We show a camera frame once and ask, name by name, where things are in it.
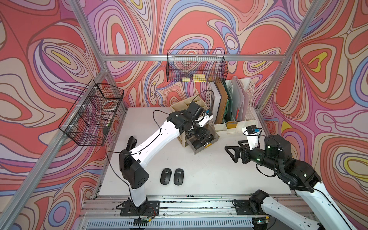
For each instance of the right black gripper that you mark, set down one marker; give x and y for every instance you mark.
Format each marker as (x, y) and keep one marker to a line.
(236, 154)

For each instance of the left black wire basket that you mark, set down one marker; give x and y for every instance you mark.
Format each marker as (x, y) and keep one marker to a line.
(96, 108)

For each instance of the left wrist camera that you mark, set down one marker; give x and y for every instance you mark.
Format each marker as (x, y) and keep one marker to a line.
(207, 116)

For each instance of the black wire basket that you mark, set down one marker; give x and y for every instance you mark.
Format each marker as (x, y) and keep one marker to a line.
(96, 108)
(186, 62)

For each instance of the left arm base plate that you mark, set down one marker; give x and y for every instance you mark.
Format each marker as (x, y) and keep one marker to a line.
(149, 208)

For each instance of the white book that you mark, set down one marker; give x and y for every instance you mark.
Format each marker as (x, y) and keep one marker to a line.
(215, 99)

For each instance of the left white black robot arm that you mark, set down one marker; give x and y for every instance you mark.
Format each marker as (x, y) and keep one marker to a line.
(132, 162)

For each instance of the aluminium rail base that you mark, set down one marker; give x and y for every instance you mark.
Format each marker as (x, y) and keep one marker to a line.
(190, 212)

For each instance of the green folder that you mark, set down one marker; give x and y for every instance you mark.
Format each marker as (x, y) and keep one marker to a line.
(228, 108)

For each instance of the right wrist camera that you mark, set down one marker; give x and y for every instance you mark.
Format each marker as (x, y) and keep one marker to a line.
(252, 134)

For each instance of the black stapler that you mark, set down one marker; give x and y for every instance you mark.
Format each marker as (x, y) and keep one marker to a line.
(131, 143)

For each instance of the yellow sticky notes pad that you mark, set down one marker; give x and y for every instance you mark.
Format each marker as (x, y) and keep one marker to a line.
(199, 78)

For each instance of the small yellow notes pad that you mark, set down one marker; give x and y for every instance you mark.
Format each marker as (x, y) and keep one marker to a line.
(185, 79)

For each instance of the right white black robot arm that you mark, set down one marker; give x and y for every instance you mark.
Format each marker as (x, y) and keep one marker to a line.
(298, 176)

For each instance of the translucent grey folders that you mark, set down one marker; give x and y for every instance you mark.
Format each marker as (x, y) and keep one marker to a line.
(238, 99)

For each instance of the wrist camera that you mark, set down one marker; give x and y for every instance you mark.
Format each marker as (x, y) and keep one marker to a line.
(252, 134)
(207, 116)

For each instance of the back black wire basket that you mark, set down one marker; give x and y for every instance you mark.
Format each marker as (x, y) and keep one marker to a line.
(186, 62)

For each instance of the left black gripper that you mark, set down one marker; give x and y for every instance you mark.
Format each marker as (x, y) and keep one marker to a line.
(202, 134)

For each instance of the white file rack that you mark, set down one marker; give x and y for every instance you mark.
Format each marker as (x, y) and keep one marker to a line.
(248, 114)

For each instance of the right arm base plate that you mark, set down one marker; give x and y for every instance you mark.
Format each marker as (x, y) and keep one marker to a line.
(245, 207)

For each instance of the brown cardboard folder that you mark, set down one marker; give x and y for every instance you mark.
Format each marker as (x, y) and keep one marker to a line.
(223, 102)

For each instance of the black computer mouse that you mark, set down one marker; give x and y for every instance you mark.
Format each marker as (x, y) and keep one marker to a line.
(165, 176)
(197, 144)
(178, 177)

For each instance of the beige drawer organizer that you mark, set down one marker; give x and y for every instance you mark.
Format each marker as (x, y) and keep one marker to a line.
(189, 112)

